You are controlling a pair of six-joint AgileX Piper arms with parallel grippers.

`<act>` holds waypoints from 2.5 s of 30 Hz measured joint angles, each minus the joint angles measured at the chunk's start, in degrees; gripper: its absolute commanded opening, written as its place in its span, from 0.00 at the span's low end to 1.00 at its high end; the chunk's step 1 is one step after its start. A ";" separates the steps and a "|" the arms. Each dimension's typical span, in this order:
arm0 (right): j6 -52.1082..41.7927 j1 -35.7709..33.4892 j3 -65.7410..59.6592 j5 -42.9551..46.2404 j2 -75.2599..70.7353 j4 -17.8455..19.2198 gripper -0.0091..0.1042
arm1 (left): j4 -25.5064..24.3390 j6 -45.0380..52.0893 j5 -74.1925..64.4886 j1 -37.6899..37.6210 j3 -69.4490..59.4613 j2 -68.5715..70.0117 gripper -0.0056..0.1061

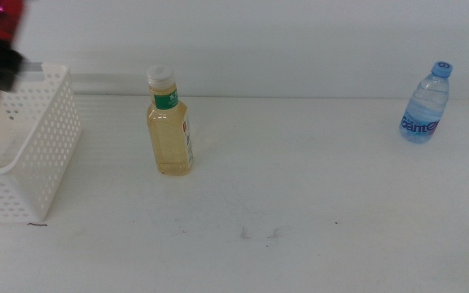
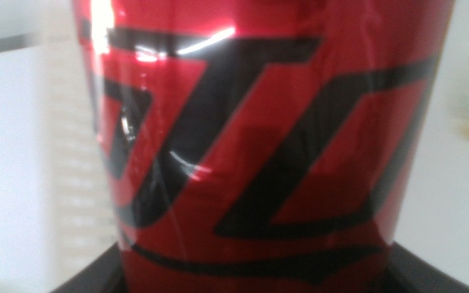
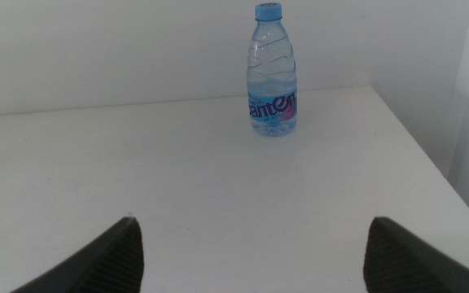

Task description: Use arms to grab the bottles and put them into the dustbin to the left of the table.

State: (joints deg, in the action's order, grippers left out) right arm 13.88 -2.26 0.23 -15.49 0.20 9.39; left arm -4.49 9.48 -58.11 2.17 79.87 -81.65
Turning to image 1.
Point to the clear water bottle blue cap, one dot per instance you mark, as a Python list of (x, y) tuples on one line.
[(423, 110)]

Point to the yellow tea bottle white cap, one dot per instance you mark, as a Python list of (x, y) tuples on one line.
[(171, 138)]

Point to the white perforated plastic basket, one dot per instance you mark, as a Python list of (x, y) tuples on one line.
[(35, 163)]

